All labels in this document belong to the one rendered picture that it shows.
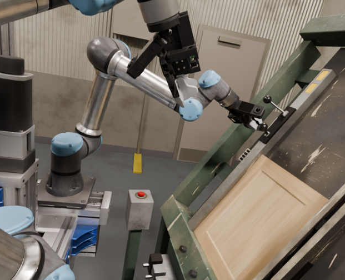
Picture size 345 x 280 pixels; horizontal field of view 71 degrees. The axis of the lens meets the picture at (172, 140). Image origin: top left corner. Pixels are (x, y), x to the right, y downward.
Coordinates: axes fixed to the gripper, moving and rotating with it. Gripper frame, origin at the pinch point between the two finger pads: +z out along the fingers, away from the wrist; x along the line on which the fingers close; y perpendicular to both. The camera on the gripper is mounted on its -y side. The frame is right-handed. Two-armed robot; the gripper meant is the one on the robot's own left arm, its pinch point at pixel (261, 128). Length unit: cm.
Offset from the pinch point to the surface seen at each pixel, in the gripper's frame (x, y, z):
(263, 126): 1.4, -3.6, -3.3
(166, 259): 71, 25, 8
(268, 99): -13.5, 1.6, -2.8
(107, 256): 114, 121, 29
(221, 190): 30.5, 12.9, 8.0
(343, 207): 22.5, -37.6, 4.5
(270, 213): 31.2, -13.3, 10.2
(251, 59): -195, 205, 115
